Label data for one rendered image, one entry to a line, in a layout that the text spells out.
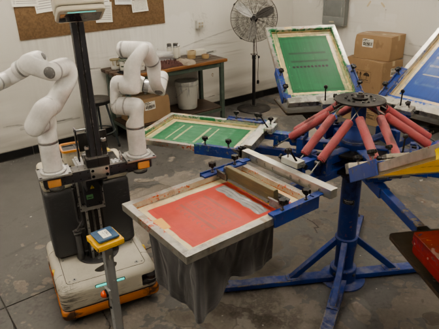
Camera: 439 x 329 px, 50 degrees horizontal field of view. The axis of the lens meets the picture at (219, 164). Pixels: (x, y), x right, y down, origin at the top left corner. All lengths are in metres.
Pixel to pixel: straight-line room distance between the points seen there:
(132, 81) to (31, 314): 1.75
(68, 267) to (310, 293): 1.61
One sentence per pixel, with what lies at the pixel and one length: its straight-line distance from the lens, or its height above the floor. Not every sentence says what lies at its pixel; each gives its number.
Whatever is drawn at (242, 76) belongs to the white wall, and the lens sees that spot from 7.27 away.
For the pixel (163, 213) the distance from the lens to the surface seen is 2.32.
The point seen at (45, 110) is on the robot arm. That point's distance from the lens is 2.24.
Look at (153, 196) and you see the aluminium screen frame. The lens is 2.41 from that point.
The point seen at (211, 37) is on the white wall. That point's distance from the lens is 6.81.
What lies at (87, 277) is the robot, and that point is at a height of 0.28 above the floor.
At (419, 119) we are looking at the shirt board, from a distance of 3.81.
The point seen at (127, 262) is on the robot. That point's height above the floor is 0.28.
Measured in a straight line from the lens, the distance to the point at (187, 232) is 2.16.
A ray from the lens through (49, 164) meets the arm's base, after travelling 2.43.
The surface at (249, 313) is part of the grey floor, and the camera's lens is 3.15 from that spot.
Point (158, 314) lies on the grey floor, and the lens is 3.19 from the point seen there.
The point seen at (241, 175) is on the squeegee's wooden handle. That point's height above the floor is 1.05.
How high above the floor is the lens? 2.11
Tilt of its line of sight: 24 degrees down
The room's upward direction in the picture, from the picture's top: 2 degrees counter-clockwise
